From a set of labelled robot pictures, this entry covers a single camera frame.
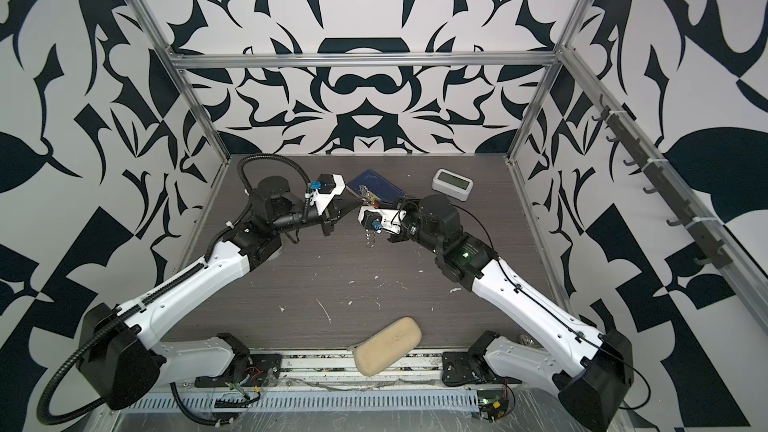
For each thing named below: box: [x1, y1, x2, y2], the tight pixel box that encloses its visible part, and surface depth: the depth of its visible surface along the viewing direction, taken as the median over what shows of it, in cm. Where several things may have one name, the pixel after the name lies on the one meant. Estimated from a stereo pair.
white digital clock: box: [432, 168, 474, 202], surface depth 110 cm
